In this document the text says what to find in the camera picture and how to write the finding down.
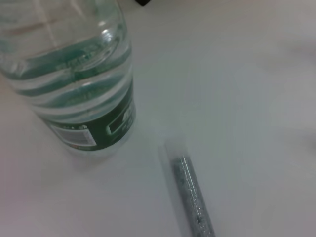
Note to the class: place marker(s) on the grey pen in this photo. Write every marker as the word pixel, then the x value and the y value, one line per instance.
pixel 190 187

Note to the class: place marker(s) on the clear green-label water bottle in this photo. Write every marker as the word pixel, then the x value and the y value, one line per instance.
pixel 74 74

